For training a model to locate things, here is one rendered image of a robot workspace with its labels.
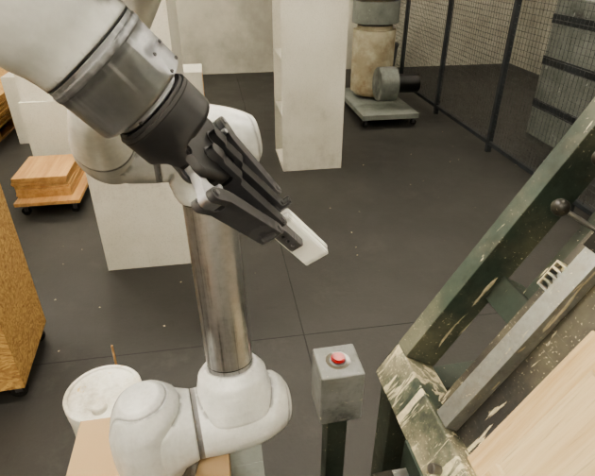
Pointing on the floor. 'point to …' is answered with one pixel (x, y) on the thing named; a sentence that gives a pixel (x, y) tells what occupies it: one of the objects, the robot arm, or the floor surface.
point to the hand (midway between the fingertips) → (297, 238)
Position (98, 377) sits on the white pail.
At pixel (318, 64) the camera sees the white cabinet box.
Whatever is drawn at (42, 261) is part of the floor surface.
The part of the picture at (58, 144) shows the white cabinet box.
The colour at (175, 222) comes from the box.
